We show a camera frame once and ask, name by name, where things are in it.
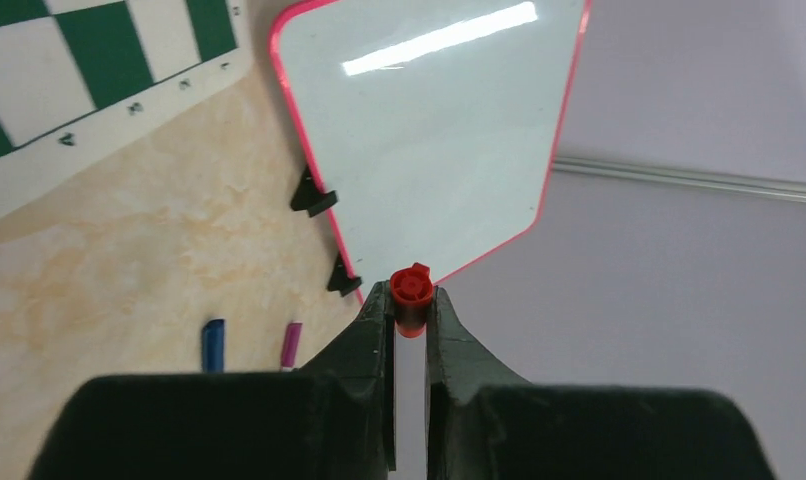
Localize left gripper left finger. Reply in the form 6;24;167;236
29;281;395;479

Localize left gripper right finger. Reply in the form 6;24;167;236
426;288;774;479

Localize red marker cap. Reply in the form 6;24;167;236
389;263;435;338

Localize pink-framed whiteboard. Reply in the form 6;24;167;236
268;1;591;296

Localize right whiteboard foot black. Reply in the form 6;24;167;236
326;253;362;297

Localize whiteboard foot black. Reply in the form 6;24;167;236
326;253;362;297
289;166;338;218

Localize left whiteboard foot black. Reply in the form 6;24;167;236
289;166;338;218

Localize purple-capped marker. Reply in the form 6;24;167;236
279;322;303;372

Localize blue-capped marker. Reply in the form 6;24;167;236
200;318;226;373

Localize green white chessboard mat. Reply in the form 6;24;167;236
0;1;253;219

